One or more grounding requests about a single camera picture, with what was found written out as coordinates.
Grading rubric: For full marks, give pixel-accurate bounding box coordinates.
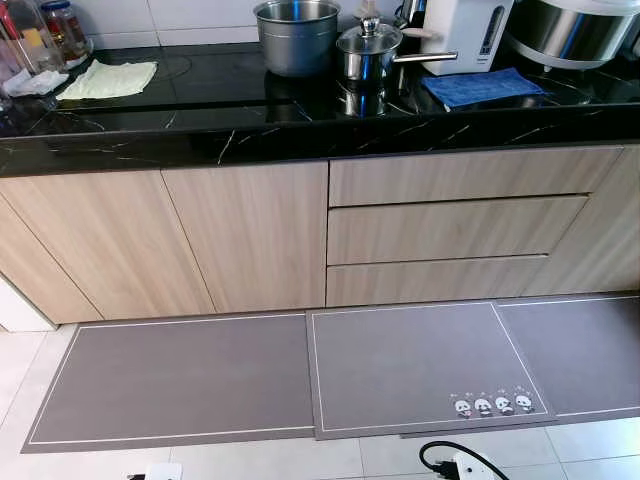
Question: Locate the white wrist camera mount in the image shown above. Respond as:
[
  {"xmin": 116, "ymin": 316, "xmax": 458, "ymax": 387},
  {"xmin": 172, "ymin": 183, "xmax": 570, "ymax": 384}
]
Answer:
[
  {"xmin": 145, "ymin": 462, "xmax": 184, "ymax": 480},
  {"xmin": 453, "ymin": 452, "xmax": 493, "ymax": 480}
]

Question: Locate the white crumpled cloth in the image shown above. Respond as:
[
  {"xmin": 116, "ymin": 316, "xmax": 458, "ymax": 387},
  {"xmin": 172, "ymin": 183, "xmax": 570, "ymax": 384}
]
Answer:
[{"xmin": 0, "ymin": 68, "xmax": 69, "ymax": 99}]

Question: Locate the large steel stockpot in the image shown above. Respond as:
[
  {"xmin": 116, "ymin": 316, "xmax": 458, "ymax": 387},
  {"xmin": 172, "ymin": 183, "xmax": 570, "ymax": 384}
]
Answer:
[{"xmin": 252, "ymin": 0, "xmax": 342, "ymax": 79}]

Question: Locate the long grey floor mat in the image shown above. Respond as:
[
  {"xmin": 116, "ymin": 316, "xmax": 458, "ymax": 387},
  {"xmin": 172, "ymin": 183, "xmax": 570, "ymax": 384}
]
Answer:
[{"xmin": 21, "ymin": 311, "xmax": 318, "ymax": 454}]

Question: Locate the wooden cabinet door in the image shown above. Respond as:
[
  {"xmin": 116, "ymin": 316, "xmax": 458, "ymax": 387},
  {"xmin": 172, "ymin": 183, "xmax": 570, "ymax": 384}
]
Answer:
[
  {"xmin": 0, "ymin": 196, "xmax": 103, "ymax": 325},
  {"xmin": 0, "ymin": 169, "xmax": 217, "ymax": 324},
  {"xmin": 161, "ymin": 161, "xmax": 330, "ymax": 314}
]

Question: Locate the grey panda print floor mat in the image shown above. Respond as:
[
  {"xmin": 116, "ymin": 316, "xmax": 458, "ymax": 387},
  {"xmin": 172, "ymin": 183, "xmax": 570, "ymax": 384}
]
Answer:
[{"xmin": 305, "ymin": 297, "xmax": 561, "ymax": 442}]

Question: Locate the small steel saucepan glass lid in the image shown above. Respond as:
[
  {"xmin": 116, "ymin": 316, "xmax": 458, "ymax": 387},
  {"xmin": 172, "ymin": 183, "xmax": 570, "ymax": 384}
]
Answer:
[{"xmin": 335, "ymin": 14, "xmax": 460, "ymax": 87}]

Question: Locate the white electric water boiler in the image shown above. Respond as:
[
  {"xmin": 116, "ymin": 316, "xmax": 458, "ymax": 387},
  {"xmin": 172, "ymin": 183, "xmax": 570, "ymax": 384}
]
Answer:
[{"xmin": 400, "ymin": 0, "xmax": 516, "ymax": 77}]

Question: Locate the wooden drawer front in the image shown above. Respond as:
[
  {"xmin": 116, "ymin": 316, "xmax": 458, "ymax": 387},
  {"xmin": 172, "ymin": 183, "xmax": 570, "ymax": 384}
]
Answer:
[
  {"xmin": 328, "ymin": 146, "xmax": 625, "ymax": 208},
  {"xmin": 325, "ymin": 254, "xmax": 551, "ymax": 308},
  {"xmin": 326, "ymin": 195, "xmax": 591, "ymax": 267}
]

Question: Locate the glass spice jar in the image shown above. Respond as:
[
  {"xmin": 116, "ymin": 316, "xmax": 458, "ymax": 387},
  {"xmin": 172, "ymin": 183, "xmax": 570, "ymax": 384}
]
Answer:
[{"xmin": 40, "ymin": 0, "xmax": 93, "ymax": 63}]

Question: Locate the silver rice cooker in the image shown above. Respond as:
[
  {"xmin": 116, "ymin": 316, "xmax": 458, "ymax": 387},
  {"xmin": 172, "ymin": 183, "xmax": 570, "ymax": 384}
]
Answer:
[{"xmin": 503, "ymin": 0, "xmax": 640, "ymax": 72}]

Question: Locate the wooden cabinet panel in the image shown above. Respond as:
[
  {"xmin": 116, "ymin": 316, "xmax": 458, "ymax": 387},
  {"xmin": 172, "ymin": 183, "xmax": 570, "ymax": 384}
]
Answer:
[{"xmin": 520, "ymin": 145, "xmax": 640, "ymax": 298}]

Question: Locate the blue cloth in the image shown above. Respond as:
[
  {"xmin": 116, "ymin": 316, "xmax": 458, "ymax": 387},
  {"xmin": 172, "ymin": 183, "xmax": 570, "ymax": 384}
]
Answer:
[{"xmin": 420, "ymin": 66, "xmax": 547, "ymax": 110}]

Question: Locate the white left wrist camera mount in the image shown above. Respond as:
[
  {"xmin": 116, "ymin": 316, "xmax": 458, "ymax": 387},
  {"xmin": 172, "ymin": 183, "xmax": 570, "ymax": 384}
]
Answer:
[{"xmin": 145, "ymin": 462, "xmax": 184, "ymax": 480}]

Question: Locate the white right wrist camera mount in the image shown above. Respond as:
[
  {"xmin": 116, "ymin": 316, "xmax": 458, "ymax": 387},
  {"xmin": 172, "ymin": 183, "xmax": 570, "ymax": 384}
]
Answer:
[{"xmin": 453, "ymin": 452, "xmax": 493, "ymax": 480}]

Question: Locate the pale yellow cloth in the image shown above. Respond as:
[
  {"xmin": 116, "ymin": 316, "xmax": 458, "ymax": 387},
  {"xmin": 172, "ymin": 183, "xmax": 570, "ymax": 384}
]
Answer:
[{"xmin": 55, "ymin": 59, "xmax": 159, "ymax": 102}]

